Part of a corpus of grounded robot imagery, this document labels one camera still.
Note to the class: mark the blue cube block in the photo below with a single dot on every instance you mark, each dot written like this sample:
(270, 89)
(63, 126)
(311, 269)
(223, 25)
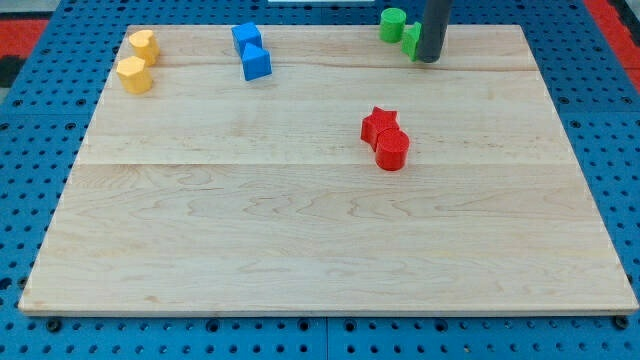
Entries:
(244, 34)

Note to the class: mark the red cylinder block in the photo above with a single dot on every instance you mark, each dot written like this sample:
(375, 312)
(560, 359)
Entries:
(391, 149)

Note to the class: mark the green star block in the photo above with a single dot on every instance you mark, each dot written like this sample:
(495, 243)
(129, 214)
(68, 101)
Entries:
(410, 39)

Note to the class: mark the yellow heart block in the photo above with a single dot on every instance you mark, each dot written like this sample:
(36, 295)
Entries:
(145, 45)

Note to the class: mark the red star block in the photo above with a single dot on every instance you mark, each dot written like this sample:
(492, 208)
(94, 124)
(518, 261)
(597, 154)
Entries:
(377, 122)

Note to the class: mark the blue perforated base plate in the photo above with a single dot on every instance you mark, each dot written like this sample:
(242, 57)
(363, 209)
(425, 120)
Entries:
(588, 60)

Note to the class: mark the wooden board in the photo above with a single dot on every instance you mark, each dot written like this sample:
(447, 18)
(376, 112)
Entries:
(213, 196)

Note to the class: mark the blue triangle block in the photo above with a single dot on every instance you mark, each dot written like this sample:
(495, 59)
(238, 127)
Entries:
(256, 62)

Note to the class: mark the green cylinder block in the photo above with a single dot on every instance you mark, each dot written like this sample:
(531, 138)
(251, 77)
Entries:
(392, 23)

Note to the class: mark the yellow hexagon block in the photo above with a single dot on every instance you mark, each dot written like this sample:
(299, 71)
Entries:
(134, 75)

